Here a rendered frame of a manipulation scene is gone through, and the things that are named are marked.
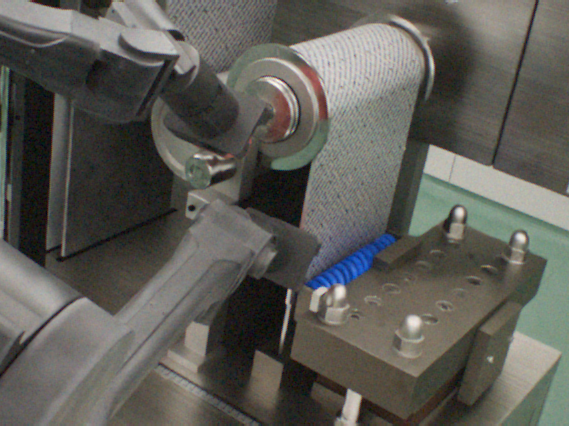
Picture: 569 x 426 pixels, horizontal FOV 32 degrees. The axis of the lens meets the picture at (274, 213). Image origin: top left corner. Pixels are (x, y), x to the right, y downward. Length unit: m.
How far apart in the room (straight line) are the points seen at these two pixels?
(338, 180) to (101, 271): 0.42
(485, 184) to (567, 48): 2.76
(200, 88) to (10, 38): 0.19
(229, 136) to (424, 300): 0.37
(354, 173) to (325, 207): 0.07
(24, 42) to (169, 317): 0.27
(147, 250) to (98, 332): 1.24
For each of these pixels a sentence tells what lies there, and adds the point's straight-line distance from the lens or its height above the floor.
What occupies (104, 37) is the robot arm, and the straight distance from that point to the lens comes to 0.90.
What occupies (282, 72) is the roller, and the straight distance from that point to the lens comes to 1.12.
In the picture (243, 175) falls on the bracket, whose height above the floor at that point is 1.17.
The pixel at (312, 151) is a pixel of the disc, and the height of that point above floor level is 1.22.
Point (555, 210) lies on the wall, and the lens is 3.98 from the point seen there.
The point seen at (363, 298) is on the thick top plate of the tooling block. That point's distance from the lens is 1.23.
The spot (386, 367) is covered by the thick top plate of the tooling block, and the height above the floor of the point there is 1.02.
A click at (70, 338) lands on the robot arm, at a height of 1.49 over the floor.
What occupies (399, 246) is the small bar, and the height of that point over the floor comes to 1.05.
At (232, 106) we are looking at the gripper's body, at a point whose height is 1.29.
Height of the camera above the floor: 1.65
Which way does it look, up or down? 26 degrees down
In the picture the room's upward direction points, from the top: 10 degrees clockwise
